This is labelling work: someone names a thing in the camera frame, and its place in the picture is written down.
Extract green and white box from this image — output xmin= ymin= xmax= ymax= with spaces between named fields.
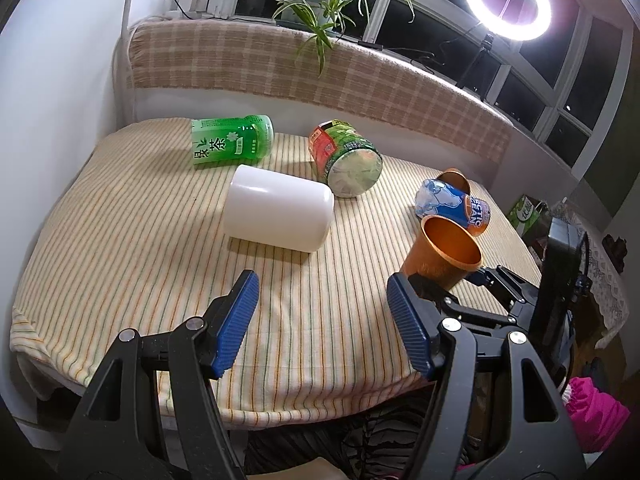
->
xmin=507 ymin=193 xmax=552 ymax=242

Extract blue white orange can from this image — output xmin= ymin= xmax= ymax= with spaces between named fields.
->
xmin=413 ymin=178 xmax=494 ymax=237

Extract green tea bottle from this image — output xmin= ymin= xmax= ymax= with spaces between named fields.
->
xmin=191 ymin=113 xmax=275 ymax=170

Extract dark ornament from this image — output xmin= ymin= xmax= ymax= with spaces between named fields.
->
xmin=601 ymin=233 xmax=629 ymax=274

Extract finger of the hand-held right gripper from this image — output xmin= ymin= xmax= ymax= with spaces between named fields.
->
xmin=467 ymin=264 xmax=541 ymax=323
xmin=407 ymin=273 xmax=532 ymax=361

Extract white lace cloth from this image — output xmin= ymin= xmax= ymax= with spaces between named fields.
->
xmin=574 ymin=220 xmax=632 ymax=343

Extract black tripod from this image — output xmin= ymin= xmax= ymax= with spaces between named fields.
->
xmin=454 ymin=25 xmax=502 ymax=107

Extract white cup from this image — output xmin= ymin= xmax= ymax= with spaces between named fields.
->
xmin=222 ymin=163 xmax=335 ymax=254

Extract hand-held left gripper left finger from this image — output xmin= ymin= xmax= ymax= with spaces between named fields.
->
xmin=50 ymin=269 xmax=261 ymax=480

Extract orange cup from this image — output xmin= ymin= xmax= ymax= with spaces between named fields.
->
xmin=402 ymin=214 xmax=484 ymax=292
xmin=433 ymin=168 xmax=472 ymax=194

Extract dark striped cloth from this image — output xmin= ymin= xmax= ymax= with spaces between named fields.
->
xmin=244 ymin=389 xmax=472 ymax=472

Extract striped table cloth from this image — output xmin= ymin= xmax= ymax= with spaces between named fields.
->
xmin=10 ymin=117 xmax=547 ymax=432

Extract plaid cloth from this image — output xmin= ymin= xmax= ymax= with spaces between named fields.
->
xmin=127 ymin=22 xmax=517 ymax=169

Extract pink cloth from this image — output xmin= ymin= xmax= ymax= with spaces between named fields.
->
xmin=562 ymin=377 xmax=632 ymax=454

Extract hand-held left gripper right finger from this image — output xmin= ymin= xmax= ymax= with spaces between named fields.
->
xmin=386 ymin=272 xmax=589 ymax=480

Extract red and green printed cup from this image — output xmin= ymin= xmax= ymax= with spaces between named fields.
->
xmin=307 ymin=119 xmax=385 ymax=199

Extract potted spider plant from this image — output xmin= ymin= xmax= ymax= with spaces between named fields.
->
xmin=249 ymin=0 xmax=417 ymax=79

